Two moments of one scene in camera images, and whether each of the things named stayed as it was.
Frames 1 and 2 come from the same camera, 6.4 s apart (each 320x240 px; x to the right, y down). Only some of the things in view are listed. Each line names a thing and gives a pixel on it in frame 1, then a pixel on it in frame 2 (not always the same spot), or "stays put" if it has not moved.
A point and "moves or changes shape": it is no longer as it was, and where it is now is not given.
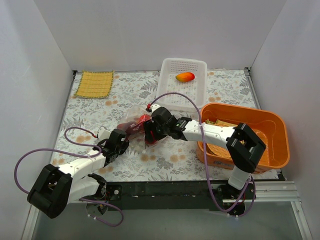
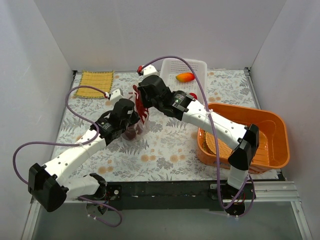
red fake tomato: x=145 y=117 → x=193 y=95
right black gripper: x=150 y=131 → x=144 y=93
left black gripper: x=122 y=144 → x=133 y=118
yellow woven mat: x=95 y=84 stays put
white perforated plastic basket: x=188 y=76 stays put
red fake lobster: x=134 y=126 → x=143 y=111
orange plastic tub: x=269 y=126 stays put
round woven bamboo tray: x=219 y=150 stays put
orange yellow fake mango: x=185 y=76 stays put
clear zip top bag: x=132 y=121 moves or changes shape
